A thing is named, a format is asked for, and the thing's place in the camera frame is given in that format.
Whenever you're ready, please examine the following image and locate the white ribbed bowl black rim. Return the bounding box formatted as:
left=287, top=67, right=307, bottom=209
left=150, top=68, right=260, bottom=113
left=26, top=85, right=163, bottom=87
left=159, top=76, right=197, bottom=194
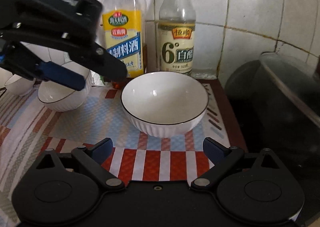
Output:
left=120, top=71, right=209, bottom=138
left=38, top=61, right=92, bottom=112

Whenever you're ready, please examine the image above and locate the yellow label cooking wine bottle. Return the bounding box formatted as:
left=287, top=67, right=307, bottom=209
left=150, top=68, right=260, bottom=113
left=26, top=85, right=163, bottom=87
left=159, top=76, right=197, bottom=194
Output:
left=101, top=0, right=148, bottom=79

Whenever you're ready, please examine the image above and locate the white plastic seasoning bag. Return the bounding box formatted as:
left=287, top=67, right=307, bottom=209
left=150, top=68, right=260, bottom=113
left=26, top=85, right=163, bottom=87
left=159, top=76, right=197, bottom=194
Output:
left=91, top=71, right=105, bottom=87

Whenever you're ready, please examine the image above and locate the striped checkered table mat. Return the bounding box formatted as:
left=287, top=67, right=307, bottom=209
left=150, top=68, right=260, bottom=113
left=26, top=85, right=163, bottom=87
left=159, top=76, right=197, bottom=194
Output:
left=1, top=80, right=246, bottom=226

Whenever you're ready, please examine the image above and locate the white vinegar bottle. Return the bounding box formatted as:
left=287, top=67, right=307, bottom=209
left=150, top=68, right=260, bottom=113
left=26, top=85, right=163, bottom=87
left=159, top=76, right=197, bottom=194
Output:
left=158, top=0, right=196, bottom=75

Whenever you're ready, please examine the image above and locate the small white bowl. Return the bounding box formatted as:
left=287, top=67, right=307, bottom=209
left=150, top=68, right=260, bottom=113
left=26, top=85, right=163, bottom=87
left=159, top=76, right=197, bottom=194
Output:
left=4, top=74, right=36, bottom=96

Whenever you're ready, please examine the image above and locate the black induction cooker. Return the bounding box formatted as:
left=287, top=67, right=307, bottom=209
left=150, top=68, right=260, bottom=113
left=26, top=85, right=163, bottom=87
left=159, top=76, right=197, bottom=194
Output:
left=224, top=76, right=319, bottom=226

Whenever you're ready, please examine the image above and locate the black pot with glass lid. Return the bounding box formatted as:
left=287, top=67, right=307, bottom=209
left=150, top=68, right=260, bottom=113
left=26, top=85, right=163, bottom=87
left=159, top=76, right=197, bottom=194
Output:
left=223, top=51, right=320, bottom=157

